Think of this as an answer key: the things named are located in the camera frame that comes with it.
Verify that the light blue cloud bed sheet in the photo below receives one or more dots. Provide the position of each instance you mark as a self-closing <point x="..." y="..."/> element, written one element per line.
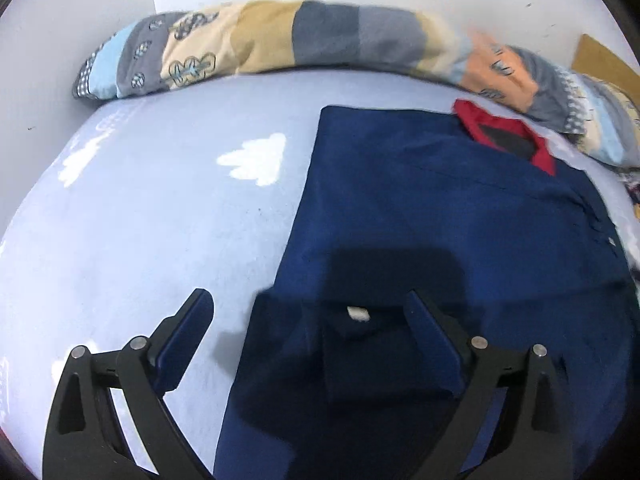
<point x="140" y="220"/>

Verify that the navy blue shirt red collar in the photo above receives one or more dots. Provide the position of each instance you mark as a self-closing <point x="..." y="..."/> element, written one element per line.
<point x="425" y="240"/>

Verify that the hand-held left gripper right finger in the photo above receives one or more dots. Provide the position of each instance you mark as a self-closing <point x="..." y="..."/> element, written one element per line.
<point x="434" y="340"/>

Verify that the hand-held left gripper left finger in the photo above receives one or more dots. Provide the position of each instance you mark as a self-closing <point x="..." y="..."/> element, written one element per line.
<point x="182" y="340"/>

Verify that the brown cardboard piece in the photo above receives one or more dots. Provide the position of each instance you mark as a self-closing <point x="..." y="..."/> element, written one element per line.
<point x="607" y="62"/>

